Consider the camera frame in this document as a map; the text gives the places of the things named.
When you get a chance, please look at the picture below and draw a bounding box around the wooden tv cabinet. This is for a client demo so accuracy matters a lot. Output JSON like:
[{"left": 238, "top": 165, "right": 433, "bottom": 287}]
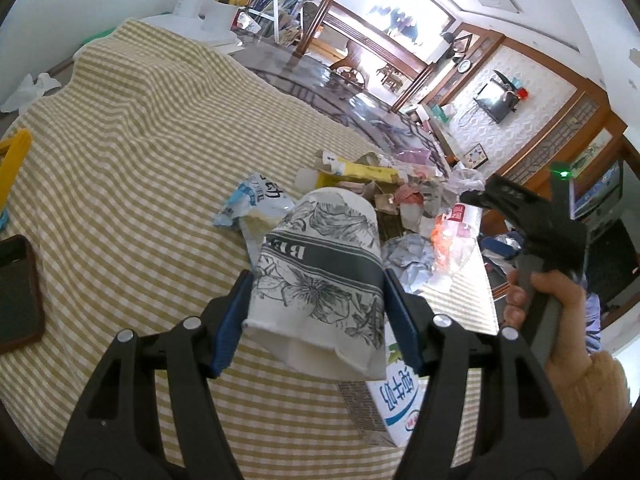
[{"left": 405, "top": 104, "right": 474, "bottom": 169}]

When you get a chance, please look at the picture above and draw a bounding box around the wooden chair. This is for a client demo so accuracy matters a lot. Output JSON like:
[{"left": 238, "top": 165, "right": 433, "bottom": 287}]
[{"left": 293, "top": 0, "right": 434, "bottom": 82}]

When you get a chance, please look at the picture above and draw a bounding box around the wall mounted television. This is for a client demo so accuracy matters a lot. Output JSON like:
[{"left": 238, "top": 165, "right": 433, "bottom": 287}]
[{"left": 474, "top": 70, "right": 520, "bottom": 124}]

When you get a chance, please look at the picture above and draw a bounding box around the right hand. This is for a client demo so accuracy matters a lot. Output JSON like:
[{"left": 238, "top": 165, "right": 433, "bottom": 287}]
[{"left": 503, "top": 270, "right": 591, "bottom": 388}]

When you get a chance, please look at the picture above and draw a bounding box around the white tissue on floor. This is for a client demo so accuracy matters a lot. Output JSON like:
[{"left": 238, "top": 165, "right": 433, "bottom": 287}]
[{"left": 1, "top": 73, "right": 62, "bottom": 114}]

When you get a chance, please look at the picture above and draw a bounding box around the white blue milk carton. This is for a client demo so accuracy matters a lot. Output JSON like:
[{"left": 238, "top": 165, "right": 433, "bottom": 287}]
[{"left": 337, "top": 322, "right": 427, "bottom": 448}]

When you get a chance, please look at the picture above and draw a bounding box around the yellow medicine box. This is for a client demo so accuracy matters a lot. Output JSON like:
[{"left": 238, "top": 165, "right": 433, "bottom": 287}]
[{"left": 314, "top": 151, "right": 404, "bottom": 188}]

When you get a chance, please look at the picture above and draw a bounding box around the black smartphone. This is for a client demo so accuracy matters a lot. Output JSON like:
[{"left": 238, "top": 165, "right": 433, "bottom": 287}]
[{"left": 0, "top": 235, "right": 46, "bottom": 354}]

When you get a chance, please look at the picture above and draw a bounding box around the white bookshelf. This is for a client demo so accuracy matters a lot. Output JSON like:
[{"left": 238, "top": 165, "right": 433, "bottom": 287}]
[{"left": 243, "top": 0, "right": 305, "bottom": 47}]

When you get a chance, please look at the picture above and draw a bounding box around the white yellow appliance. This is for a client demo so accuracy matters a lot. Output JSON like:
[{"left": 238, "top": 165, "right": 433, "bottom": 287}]
[{"left": 171, "top": 0, "right": 247, "bottom": 47}]

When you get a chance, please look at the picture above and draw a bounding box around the floral paper cup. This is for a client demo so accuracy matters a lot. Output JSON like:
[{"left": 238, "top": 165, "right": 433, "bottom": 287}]
[{"left": 243, "top": 188, "right": 386, "bottom": 382}]

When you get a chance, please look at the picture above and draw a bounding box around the framed picture on cabinet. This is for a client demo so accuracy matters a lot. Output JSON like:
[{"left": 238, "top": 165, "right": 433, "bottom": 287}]
[{"left": 461, "top": 143, "right": 488, "bottom": 169}]

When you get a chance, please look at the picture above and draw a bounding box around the orange red plastic bag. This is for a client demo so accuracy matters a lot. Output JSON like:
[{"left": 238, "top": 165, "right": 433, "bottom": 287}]
[{"left": 431, "top": 203, "right": 483, "bottom": 275}]

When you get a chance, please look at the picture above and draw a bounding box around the beige checkered tablecloth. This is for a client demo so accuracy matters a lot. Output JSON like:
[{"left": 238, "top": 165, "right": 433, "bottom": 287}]
[{"left": 1, "top": 21, "right": 402, "bottom": 479}]

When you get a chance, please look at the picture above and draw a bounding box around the yellow plastic object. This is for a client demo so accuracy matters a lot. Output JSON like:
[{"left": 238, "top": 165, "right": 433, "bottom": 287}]
[{"left": 0, "top": 129, "right": 32, "bottom": 210}]

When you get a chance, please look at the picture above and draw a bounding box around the round wall clock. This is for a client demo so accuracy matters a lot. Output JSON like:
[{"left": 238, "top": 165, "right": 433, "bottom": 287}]
[{"left": 457, "top": 58, "right": 473, "bottom": 74}]

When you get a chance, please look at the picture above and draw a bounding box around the navy blue jacket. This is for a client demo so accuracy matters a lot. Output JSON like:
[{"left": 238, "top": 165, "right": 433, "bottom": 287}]
[{"left": 480, "top": 231, "right": 524, "bottom": 274}]

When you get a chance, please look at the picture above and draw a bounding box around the blue white snack wrapper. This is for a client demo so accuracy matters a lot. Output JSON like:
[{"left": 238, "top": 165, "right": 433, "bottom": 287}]
[{"left": 213, "top": 172, "right": 295, "bottom": 228}]

